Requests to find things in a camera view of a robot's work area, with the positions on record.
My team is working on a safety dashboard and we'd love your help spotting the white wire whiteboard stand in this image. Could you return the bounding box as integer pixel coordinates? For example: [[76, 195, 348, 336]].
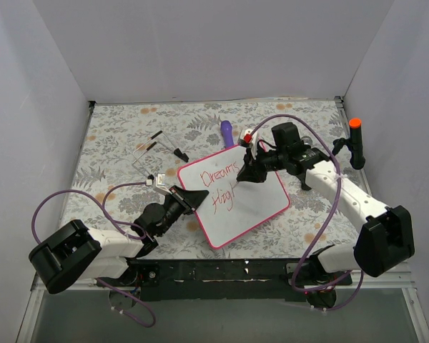
[[132, 130, 189, 184]]

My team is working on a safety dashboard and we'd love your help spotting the pink framed whiteboard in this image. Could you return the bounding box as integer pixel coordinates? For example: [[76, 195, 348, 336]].
[[177, 145, 290, 249]]

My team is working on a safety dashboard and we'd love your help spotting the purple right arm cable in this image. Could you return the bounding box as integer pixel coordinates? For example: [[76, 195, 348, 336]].
[[252, 114, 365, 312]]

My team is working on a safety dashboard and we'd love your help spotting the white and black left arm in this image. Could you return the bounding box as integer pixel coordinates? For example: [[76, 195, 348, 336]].
[[29, 186, 209, 294]]

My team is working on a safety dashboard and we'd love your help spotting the floral patterned table mat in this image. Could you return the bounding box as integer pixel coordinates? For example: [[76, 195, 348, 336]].
[[61, 99, 357, 259]]

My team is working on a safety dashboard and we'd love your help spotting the black stick with orange tip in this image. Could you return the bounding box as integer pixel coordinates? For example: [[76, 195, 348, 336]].
[[332, 118, 365, 170]]

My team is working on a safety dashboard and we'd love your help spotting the black microphone with grey head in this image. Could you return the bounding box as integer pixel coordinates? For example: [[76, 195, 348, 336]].
[[301, 136, 313, 146]]

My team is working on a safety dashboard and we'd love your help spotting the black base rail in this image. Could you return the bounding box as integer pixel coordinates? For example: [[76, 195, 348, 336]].
[[102, 258, 306, 302]]

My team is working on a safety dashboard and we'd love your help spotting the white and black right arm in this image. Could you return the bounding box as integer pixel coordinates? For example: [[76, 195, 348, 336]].
[[237, 122, 415, 284]]

